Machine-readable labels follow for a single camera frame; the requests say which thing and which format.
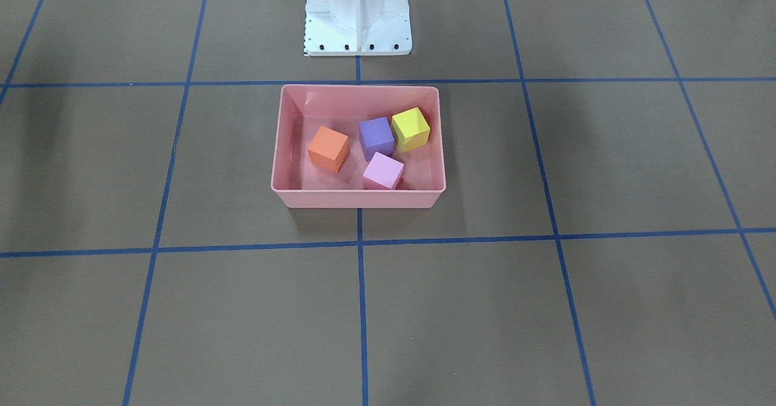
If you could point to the light pink foam block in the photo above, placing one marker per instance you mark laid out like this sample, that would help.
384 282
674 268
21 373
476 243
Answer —
382 173

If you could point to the purple foam block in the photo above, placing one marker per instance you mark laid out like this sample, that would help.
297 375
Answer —
376 137

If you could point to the yellow foam block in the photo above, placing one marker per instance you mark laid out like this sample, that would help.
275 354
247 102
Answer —
411 130

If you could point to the orange foam block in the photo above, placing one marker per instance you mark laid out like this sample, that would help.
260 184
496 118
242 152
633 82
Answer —
329 149

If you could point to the pink plastic bin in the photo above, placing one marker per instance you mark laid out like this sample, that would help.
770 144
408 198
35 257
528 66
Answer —
303 109

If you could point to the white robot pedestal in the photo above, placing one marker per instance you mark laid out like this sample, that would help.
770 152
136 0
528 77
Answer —
357 28

